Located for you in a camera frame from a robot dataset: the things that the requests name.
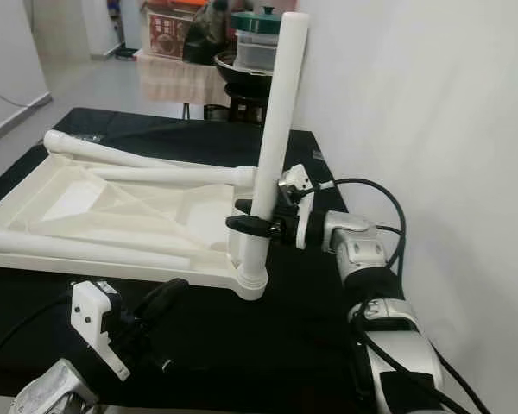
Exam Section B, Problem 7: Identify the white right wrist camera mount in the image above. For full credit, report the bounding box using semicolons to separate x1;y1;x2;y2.
276;164;320;251

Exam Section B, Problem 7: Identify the orange lidded storage box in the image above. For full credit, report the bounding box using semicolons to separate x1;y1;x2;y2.
142;0;208;61

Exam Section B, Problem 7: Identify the clear plastic storage container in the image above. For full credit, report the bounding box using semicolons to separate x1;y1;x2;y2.
235;30;281;72

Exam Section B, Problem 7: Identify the green pot lid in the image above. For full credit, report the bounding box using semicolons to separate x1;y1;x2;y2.
229;7;286;34

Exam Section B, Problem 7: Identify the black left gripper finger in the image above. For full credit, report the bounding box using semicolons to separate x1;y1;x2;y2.
134;277;191;320

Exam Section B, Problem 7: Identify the white plastic children table top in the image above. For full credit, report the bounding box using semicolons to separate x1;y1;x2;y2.
0;151;270;301

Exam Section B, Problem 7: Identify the black wall cable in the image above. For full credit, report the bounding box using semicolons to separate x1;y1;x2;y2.
0;82;54;111

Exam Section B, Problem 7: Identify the beige side table cloth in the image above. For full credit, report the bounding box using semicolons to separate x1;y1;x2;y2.
138;53;230;106

